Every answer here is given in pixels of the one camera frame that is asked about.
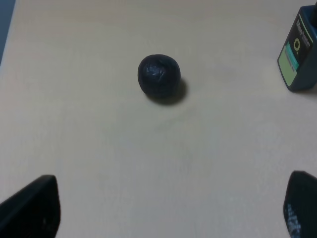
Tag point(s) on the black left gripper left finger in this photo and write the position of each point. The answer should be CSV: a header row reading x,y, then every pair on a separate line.
x,y
32,212

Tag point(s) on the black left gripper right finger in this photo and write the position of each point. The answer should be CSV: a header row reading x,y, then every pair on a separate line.
x,y
300,205

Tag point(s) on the dark green pump bottle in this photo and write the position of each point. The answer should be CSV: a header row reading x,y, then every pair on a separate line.
x,y
297,61

